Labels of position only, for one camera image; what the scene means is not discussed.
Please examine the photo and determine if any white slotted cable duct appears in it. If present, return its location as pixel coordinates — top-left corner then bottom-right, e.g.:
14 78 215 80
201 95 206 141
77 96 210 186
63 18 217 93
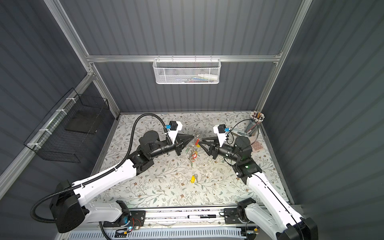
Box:
64 227 244 240

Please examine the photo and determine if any large metal keyring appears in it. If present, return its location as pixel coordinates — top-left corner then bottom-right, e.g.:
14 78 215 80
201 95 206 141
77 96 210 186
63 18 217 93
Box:
186 131 200 168

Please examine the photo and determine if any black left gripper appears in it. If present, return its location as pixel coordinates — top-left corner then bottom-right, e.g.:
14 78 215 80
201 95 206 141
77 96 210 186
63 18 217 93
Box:
149 133 193 161

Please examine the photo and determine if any white glue bottle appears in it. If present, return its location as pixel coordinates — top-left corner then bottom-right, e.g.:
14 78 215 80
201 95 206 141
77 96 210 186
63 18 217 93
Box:
198 74 219 82

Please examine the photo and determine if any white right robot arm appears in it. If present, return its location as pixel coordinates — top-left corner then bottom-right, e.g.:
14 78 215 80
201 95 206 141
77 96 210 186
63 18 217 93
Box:
199 137 319 240

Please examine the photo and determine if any black wire basket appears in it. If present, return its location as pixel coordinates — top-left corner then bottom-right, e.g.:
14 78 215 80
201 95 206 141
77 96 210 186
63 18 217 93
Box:
24 91 110 163

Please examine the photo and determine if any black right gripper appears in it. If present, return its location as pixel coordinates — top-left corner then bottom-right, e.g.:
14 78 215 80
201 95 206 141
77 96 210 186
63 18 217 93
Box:
199 136 240 164

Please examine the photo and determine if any white wire mesh basket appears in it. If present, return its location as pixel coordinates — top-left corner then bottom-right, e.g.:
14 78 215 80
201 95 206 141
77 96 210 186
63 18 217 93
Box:
153 59 222 85

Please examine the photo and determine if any pink calculator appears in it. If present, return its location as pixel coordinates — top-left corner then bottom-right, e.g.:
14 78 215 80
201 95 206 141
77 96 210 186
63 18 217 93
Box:
251 141 264 153

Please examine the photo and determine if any left black corrugated cable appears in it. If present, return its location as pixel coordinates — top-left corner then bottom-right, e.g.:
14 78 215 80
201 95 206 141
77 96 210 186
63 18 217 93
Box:
29 113 169 224

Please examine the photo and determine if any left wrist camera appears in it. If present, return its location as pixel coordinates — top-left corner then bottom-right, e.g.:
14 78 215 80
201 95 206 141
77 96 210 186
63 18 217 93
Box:
166 121 183 144

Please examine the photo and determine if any white blue stapler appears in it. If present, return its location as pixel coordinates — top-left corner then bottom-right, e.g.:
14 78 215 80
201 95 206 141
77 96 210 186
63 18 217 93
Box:
232 129 249 137

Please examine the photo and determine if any yellow tagged key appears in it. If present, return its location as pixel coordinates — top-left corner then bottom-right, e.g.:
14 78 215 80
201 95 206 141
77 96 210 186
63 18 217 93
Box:
190 175 199 184

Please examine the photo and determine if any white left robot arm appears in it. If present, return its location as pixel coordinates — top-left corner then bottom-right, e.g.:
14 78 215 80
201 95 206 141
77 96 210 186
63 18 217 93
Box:
49 131 194 233

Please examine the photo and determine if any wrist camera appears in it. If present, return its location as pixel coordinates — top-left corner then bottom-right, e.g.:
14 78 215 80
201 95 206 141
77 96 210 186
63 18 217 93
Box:
166 121 183 144
213 124 230 147

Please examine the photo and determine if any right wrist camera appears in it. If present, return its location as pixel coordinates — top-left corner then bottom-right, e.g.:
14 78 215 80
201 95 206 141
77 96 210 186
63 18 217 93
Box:
213 124 230 147

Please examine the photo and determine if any clear pencil cup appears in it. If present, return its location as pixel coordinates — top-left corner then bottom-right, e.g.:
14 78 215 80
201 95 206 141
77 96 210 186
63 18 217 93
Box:
245 111 265 137

